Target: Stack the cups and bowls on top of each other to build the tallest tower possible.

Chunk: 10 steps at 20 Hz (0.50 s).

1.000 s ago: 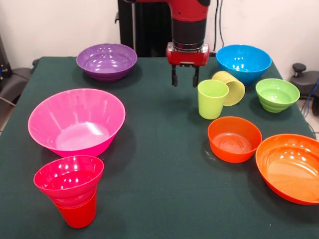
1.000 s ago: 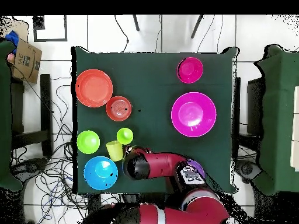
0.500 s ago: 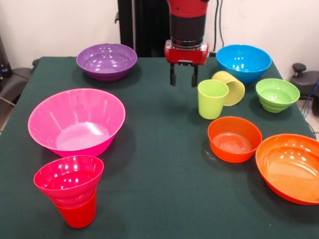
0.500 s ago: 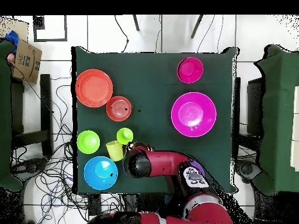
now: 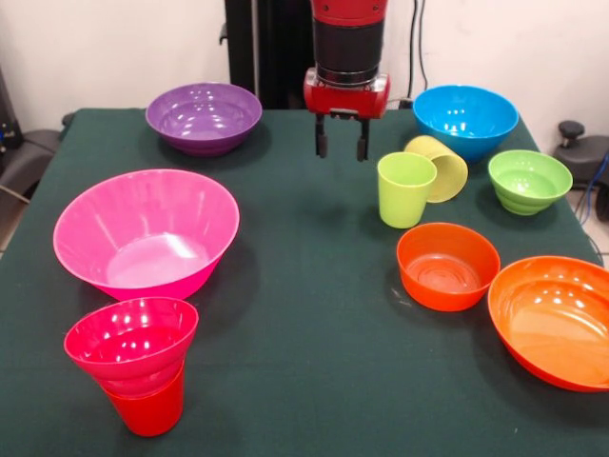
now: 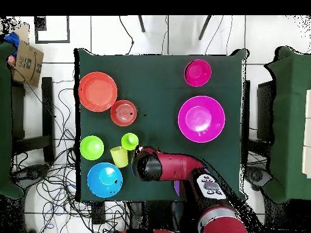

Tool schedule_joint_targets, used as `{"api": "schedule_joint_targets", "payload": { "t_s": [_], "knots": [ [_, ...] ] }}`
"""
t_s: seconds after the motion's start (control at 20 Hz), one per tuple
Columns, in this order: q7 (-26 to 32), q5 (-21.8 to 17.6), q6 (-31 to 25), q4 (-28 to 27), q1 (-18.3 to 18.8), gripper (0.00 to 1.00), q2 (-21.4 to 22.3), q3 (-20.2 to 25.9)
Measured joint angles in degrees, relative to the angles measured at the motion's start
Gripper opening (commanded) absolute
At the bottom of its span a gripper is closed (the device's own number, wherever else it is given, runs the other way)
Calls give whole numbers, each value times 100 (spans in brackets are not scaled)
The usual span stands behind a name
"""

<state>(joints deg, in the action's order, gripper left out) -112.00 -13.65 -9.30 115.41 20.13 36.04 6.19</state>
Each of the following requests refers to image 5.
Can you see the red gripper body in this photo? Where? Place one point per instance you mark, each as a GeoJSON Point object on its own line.
{"type": "Point", "coordinates": [347, 100]}

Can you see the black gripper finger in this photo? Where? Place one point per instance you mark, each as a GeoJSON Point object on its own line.
{"type": "Point", "coordinates": [321, 138]}
{"type": "Point", "coordinates": [362, 140]}

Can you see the lime green cup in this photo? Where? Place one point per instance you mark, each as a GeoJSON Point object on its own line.
{"type": "Point", "coordinates": [404, 200]}

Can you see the yellow cup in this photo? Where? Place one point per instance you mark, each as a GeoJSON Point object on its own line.
{"type": "Point", "coordinates": [452, 176]}

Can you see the blue bowl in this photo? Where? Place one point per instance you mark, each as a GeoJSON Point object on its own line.
{"type": "Point", "coordinates": [466, 124]}

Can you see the small orange bowl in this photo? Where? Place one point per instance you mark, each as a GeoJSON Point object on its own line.
{"type": "Point", "coordinates": [447, 285]}

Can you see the large magenta bowl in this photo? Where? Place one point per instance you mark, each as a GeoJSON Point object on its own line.
{"type": "Point", "coordinates": [143, 224]}

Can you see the large orange bowl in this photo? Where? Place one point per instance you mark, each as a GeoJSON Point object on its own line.
{"type": "Point", "coordinates": [556, 328]}

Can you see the small crimson pink bowl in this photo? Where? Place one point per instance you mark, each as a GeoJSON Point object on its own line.
{"type": "Point", "coordinates": [128, 347]}

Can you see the red cup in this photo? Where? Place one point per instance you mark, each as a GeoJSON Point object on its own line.
{"type": "Point", "coordinates": [147, 414]}

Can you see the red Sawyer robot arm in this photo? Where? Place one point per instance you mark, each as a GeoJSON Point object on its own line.
{"type": "Point", "coordinates": [349, 43]}

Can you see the black robot column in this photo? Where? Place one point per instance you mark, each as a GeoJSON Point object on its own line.
{"type": "Point", "coordinates": [271, 47]}

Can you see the purple bowl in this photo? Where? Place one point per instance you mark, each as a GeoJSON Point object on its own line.
{"type": "Point", "coordinates": [204, 119]}

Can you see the small green bowl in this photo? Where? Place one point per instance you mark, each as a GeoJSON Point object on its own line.
{"type": "Point", "coordinates": [530, 185]}

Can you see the dark green tablecloth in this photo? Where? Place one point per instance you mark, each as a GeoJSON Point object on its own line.
{"type": "Point", "coordinates": [309, 333]}

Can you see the black equipment box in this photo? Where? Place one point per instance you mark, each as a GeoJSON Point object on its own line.
{"type": "Point", "coordinates": [7, 119]}

